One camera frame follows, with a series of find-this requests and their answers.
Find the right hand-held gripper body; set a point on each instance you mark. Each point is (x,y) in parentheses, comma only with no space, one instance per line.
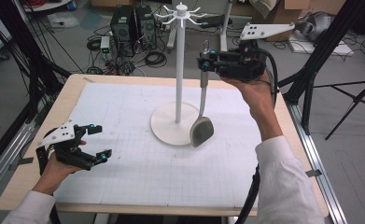
(242,67)

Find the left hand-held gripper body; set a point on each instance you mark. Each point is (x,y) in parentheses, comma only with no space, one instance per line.
(58,134)

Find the person's right hand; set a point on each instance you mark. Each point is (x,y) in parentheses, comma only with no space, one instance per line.
(258,93)

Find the metal spatula with grey head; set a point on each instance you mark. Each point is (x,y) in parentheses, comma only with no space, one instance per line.
(202,132)

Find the white hook stand rack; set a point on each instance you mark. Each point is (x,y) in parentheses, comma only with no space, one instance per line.
(179,77)

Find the white flat board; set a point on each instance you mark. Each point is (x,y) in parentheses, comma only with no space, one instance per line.
(320,48)

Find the person's left hand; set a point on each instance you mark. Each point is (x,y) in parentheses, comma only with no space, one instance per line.
(55,175)

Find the brown cardboard box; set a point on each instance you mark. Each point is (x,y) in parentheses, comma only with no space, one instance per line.
(283,12)

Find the black computer tower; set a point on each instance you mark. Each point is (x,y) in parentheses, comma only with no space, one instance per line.
(146,26)
(122,28)

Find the small grey electronic box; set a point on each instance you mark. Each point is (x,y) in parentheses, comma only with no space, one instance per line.
(105,44)

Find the black tripod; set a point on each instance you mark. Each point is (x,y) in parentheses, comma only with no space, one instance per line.
(356,99)

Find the grey tape piece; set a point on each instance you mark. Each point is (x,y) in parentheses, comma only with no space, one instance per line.
(21,161)
(312,173)

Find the white grid mat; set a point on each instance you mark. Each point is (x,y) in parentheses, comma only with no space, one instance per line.
(139,174)

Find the grey rounded appliance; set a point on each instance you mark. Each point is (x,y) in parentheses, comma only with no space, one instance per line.
(315,25)

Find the black power strip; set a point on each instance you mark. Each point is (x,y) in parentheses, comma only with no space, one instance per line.
(214,21)

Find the light wooden table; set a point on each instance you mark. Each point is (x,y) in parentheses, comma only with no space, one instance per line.
(71,85)

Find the aluminium rail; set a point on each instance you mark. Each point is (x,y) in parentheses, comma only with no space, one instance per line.
(6,161)
(314,155)

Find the white stand leg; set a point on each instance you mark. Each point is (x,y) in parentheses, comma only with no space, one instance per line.
(223,34)

